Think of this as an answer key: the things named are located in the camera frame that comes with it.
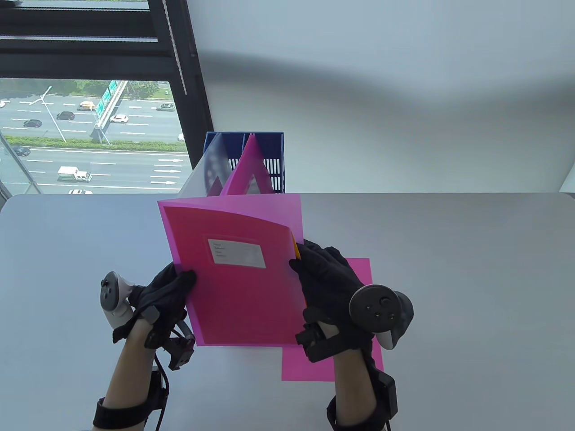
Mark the person's left hand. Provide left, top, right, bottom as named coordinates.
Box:
left=112, top=263, right=198, bottom=350

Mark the person's left forearm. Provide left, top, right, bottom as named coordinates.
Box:
left=104, top=320, right=155, bottom=411

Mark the black right forearm strap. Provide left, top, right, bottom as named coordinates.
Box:
left=327, top=394, right=391, bottom=431

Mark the black forearm strap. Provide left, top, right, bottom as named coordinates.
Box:
left=92, top=397, right=158, bottom=431
left=327, top=394, right=391, bottom=431

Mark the green road sign gantry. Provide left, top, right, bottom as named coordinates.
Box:
left=89, top=80, right=129, bottom=145

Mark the person's right forearm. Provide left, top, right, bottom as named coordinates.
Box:
left=332, top=348, right=380, bottom=425

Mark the pink translucent L-shaped folder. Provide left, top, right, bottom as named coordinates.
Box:
left=219, top=134, right=274, bottom=196
left=157, top=194, right=308, bottom=347

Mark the grey slanted metal strut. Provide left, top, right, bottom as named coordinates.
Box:
left=0, top=132, right=42, bottom=194

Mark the black window frame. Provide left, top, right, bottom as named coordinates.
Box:
left=0, top=0, right=214, bottom=194

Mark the white bead blind chain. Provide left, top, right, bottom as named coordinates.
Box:
left=163, top=0, right=188, bottom=96

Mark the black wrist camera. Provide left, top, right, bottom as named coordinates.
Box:
left=295, top=324, right=331, bottom=363
left=164, top=321, right=197, bottom=371

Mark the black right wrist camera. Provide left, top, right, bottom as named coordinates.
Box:
left=295, top=324, right=331, bottom=363

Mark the black box on right forearm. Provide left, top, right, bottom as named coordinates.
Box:
left=375, top=369, right=398, bottom=421

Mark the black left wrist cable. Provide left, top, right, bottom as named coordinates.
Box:
left=153, top=355, right=170, bottom=431

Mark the grey hand controller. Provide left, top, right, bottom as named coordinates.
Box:
left=100, top=271, right=135, bottom=329
left=349, top=284, right=414, bottom=351

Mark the blue perforated file holder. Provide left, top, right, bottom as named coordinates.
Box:
left=203, top=131, right=285, bottom=194

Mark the person's right hand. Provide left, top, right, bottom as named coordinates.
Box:
left=289, top=239, right=376, bottom=358

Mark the grey left hand controller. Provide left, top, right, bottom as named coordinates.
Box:
left=100, top=271, right=135, bottom=329

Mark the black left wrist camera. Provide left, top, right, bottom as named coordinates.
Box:
left=164, top=321, right=197, bottom=371

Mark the pink cardstock sheet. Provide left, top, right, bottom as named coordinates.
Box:
left=281, top=258, right=385, bottom=382

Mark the grey right hand controller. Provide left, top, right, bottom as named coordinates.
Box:
left=349, top=284, right=414, bottom=351

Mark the black left forearm strap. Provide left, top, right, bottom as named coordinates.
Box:
left=92, top=397, right=158, bottom=431

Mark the grey street lamp pole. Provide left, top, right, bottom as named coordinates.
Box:
left=29, top=86, right=67, bottom=143

